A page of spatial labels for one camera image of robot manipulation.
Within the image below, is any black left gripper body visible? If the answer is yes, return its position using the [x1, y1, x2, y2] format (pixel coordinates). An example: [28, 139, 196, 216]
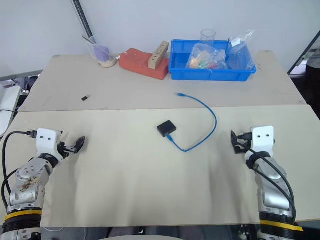
[56, 140, 77, 160]

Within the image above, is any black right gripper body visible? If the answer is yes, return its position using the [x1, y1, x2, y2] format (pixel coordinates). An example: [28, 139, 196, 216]
[236, 131, 253, 154]

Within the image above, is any small black box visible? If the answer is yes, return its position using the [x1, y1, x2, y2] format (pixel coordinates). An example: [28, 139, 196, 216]
[156, 120, 179, 138]

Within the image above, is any beige table cloth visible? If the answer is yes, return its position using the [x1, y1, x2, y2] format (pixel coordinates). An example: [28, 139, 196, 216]
[0, 104, 320, 229]

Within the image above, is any blue plastic bin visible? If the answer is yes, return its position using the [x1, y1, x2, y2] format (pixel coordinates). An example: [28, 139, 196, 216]
[168, 38, 258, 82]

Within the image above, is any round wooden base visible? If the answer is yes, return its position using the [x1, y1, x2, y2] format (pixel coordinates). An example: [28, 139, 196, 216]
[97, 58, 118, 69]

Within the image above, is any bag of colourful pieces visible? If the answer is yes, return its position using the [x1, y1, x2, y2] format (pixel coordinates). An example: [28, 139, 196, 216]
[185, 43, 229, 71]

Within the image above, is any clear bag with white label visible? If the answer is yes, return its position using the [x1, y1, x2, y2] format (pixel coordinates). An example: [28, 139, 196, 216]
[225, 29, 256, 71]

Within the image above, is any grey metal bar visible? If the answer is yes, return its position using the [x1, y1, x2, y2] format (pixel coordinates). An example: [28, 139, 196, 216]
[0, 70, 42, 82]

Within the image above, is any purple object in jug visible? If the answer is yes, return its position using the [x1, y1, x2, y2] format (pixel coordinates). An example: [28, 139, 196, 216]
[91, 44, 111, 62]

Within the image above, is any clear measuring jug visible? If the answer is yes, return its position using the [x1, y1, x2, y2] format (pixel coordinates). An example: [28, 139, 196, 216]
[84, 34, 117, 65]

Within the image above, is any dark rounded shape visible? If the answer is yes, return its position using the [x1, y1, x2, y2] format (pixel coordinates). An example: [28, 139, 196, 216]
[82, 225, 241, 240]

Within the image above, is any red brick block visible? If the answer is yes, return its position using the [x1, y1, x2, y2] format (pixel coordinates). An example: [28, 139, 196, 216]
[118, 47, 171, 81]

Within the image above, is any clear plastic cup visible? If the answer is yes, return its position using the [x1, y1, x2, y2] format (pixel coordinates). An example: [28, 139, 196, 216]
[199, 28, 217, 43]

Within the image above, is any wooden block with holes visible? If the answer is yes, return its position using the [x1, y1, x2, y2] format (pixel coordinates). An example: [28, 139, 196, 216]
[148, 40, 170, 71]

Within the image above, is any black ribbed pole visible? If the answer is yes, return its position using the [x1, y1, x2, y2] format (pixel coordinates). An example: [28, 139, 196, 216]
[70, 0, 97, 45]

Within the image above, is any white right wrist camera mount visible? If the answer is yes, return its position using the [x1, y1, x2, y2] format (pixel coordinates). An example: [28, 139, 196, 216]
[244, 125, 275, 161]

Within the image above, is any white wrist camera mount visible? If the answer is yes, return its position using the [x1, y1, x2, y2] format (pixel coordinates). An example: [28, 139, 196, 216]
[244, 125, 275, 161]
[35, 127, 64, 161]

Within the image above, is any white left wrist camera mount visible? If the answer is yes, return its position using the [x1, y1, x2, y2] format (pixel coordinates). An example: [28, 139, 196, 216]
[35, 127, 64, 161]

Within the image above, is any blue cable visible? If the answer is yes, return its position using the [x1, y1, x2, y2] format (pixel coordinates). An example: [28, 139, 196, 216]
[165, 92, 218, 153]

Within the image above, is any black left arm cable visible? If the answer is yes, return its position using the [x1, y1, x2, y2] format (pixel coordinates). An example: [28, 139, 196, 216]
[0, 129, 38, 212]

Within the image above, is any black metal frame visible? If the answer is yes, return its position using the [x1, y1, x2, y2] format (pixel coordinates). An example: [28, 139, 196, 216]
[287, 31, 320, 75]

